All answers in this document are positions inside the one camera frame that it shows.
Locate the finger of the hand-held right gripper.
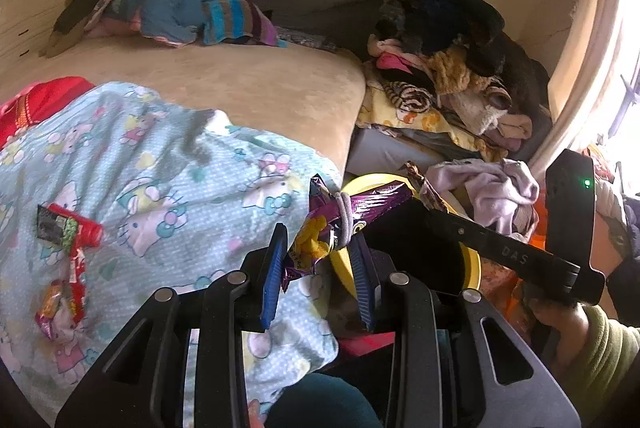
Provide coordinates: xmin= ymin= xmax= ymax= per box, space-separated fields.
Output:
xmin=422 ymin=200 xmax=581 ymax=296

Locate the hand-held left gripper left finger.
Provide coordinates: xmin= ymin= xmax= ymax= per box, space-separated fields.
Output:
xmin=54 ymin=223 xmax=290 ymax=428

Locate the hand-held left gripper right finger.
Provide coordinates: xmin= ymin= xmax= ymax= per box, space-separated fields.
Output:
xmin=347 ymin=233 xmax=583 ymax=428

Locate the yellow-rimmed black bin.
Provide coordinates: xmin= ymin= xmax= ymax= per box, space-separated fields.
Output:
xmin=325 ymin=173 xmax=483 ymax=339

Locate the grey hair tie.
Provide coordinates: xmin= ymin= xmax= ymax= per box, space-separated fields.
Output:
xmin=332 ymin=192 xmax=359 ymax=250

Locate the purple snack packet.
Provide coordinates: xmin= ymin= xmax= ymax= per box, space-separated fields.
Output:
xmin=280 ymin=173 xmax=418 ymax=291

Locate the brown wrapper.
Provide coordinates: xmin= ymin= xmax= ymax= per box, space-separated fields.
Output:
xmin=404 ymin=160 xmax=451 ymax=215

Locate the person's right forearm green sleeve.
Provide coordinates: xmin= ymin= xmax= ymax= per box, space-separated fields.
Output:
xmin=562 ymin=305 xmax=640 ymax=419

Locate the person's right hand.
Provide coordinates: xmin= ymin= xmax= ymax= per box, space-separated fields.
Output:
xmin=522 ymin=283 xmax=593 ymax=361

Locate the person's left hand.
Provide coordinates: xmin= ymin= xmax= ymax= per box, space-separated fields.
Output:
xmin=247 ymin=400 xmax=267 ymax=428

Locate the lavender cloth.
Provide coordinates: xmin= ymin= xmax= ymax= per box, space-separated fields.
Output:
xmin=427 ymin=158 xmax=541 ymax=241

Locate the pink box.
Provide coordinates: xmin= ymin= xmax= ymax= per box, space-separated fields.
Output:
xmin=337 ymin=333 xmax=396 ymax=357

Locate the cream curtain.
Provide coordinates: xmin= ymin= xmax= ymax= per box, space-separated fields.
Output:
xmin=530 ymin=0 xmax=640 ymax=169

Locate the light blue printed blanket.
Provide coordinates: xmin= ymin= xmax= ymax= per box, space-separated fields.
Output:
xmin=0 ymin=80 xmax=346 ymax=424

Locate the pile of clothes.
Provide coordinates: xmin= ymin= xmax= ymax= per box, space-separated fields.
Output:
xmin=357 ymin=0 xmax=553 ymax=164

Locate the beige bed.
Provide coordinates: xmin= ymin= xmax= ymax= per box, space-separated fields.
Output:
xmin=37 ymin=33 xmax=368 ymax=169

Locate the red packet with black label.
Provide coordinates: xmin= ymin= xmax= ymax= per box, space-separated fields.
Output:
xmin=35 ymin=203 xmax=106 ymax=254

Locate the crumpled red yellow wrapper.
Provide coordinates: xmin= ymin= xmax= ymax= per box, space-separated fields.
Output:
xmin=34 ymin=249 xmax=91 ymax=341

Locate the striped colourful cloth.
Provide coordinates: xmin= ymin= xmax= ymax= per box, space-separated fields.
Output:
xmin=200 ymin=0 xmax=288 ymax=49

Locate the red cloth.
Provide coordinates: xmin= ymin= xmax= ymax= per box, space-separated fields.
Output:
xmin=0 ymin=77 xmax=98 ymax=149

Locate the blue floral cloth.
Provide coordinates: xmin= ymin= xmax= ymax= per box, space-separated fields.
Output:
xmin=85 ymin=0 xmax=208 ymax=46

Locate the dark olive cloth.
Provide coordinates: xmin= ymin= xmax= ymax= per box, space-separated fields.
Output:
xmin=52 ymin=0 xmax=108 ymax=36

